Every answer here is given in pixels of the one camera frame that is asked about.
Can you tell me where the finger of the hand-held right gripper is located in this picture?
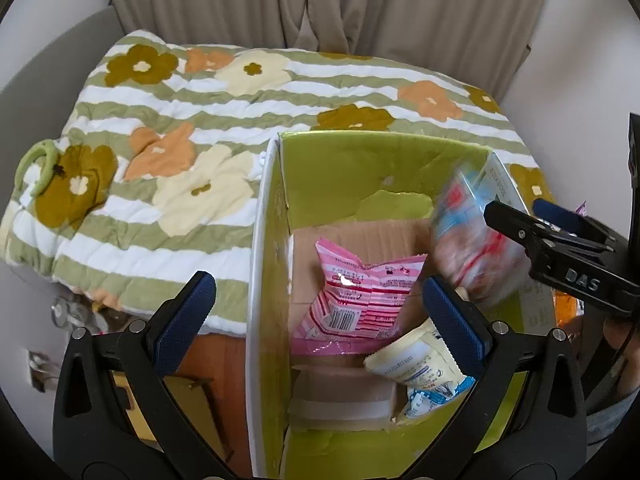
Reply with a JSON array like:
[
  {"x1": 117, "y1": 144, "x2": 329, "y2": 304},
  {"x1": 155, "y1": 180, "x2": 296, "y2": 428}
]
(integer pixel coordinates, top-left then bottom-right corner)
[
  {"x1": 531, "y1": 198, "x2": 631, "y2": 257},
  {"x1": 483, "y1": 200, "x2": 635, "y2": 318}
]

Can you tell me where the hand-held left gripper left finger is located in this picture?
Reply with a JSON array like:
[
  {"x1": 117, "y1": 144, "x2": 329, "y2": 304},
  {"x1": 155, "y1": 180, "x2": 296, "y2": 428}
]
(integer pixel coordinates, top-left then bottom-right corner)
[{"x1": 52, "y1": 270, "x2": 236, "y2": 465}]

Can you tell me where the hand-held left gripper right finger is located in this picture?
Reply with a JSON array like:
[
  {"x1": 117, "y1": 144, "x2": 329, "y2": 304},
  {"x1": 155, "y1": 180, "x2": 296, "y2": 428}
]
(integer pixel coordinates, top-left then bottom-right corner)
[{"x1": 406, "y1": 276, "x2": 588, "y2": 466}]

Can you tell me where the red white snack packet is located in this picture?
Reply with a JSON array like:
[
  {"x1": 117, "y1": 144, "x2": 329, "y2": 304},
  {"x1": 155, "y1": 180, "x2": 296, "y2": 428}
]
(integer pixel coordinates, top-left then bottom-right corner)
[{"x1": 431, "y1": 167, "x2": 528, "y2": 307}]

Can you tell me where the green cardboard box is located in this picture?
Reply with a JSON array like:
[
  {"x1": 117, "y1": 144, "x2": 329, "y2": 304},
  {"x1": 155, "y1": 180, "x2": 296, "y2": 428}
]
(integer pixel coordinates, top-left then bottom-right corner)
[{"x1": 245, "y1": 130, "x2": 558, "y2": 480}]

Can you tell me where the person's right forearm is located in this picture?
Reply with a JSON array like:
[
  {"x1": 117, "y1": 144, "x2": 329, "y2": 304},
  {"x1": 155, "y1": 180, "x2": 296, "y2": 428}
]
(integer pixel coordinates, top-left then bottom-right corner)
[{"x1": 587, "y1": 317, "x2": 640, "y2": 443}]

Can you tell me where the orange yellow snack packet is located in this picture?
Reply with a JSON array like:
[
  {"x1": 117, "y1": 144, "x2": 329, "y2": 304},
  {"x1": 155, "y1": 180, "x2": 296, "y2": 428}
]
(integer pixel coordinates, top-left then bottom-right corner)
[{"x1": 552, "y1": 290, "x2": 583, "y2": 331}]

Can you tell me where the cream snack packet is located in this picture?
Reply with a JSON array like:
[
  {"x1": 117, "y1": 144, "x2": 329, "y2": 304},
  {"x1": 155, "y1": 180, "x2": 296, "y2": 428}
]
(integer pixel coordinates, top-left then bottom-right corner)
[{"x1": 362, "y1": 317, "x2": 476, "y2": 393}]

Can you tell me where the blue white snack packet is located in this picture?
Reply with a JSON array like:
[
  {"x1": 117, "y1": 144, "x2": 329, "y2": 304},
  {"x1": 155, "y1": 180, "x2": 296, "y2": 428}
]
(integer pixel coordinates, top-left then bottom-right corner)
[{"x1": 392, "y1": 375, "x2": 476, "y2": 423}]

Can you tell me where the pink striped snack packet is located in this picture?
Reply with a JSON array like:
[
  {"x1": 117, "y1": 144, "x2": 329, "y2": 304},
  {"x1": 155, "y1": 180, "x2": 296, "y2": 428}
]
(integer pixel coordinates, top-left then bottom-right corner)
[{"x1": 290, "y1": 240, "x2": 428, "y2": 356}]

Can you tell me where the floral striped blanket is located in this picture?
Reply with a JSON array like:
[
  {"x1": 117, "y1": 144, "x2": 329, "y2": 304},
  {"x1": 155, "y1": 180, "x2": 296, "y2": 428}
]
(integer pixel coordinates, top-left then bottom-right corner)
[{"x1": 0, "y1": 29, "x2": 558, "y2": 336}]

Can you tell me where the grey headboard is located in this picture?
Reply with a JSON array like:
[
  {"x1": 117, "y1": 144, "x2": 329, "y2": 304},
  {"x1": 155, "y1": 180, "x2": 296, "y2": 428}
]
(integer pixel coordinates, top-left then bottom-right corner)
[{"x1": 0, "y1": 7, "x2": 128, "y2": 96}]

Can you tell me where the beige curtain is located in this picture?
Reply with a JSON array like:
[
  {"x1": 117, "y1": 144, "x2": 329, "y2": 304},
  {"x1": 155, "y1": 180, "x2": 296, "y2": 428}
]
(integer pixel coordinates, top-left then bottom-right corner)
[{"x1": 102, "y1": 0, "x2": 558, "y2": 101}]

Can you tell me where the white cable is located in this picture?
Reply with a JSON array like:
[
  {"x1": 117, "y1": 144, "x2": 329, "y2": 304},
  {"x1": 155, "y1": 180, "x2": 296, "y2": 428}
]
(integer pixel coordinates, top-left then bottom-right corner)
[{"x1": 50, "y1": 295, "x2": 101, "y2": 333}]

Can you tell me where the green ring hair clip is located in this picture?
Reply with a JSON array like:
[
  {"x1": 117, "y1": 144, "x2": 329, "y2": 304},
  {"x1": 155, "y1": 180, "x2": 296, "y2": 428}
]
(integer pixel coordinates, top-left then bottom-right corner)
[{"x1": 14, "y1": 139, "x2": 63, "y2": 198}]

